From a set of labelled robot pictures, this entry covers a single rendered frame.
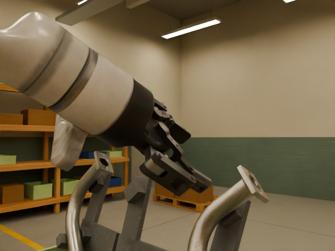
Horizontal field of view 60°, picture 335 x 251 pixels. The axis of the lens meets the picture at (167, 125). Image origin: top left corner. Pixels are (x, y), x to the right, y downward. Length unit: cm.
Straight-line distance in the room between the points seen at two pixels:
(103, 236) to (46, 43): 49
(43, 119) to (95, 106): 486
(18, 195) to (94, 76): 480
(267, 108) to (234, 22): 235
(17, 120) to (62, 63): 469
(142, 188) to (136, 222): 7
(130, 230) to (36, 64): 41
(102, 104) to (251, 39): 724
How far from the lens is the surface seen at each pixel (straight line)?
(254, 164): 710
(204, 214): 48
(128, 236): 60
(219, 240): 52
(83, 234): 70
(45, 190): 519
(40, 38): 26
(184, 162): 32
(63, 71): 26
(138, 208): 59
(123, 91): 28
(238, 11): 789
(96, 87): 27
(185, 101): 820
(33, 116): 507
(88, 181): 70
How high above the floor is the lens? 124
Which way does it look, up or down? 2 degrees up
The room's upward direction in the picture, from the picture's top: straight up
